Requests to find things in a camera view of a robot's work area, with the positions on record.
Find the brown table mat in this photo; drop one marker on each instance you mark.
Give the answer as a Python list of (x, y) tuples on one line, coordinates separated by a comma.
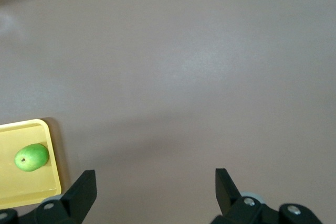
[(168, 77)]

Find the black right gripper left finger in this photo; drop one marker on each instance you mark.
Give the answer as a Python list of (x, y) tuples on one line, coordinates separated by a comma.
[(76, 200)]

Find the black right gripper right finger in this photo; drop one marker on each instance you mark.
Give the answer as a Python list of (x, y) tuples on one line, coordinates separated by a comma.
[(231, 203)]

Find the yellow plastic tray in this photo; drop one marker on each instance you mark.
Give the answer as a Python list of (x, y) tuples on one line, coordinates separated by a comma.
[(26, 184)]

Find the green apple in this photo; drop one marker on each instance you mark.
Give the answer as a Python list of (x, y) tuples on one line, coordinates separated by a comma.
[(31, 158)]

